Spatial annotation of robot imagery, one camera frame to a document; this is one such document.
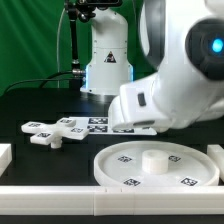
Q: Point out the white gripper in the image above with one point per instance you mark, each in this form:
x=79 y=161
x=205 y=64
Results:
x=134 y=107

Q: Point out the white round table top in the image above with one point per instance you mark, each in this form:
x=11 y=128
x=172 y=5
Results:
x=154 y=164

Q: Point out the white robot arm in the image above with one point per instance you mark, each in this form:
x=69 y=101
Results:
x=183 y=40

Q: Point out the white marker sheet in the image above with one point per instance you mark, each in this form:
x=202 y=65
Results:
x=100 y=126

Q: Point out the white cross-shaped table base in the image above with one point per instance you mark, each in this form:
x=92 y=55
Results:
x=52 y=134

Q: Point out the white left barrier block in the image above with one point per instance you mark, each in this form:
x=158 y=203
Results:
x=5 y=157

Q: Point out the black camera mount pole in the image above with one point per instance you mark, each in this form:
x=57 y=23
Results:
x=82 y=10

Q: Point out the white front barrier rail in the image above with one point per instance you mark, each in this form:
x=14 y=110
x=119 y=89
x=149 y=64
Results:
x=99 y=201

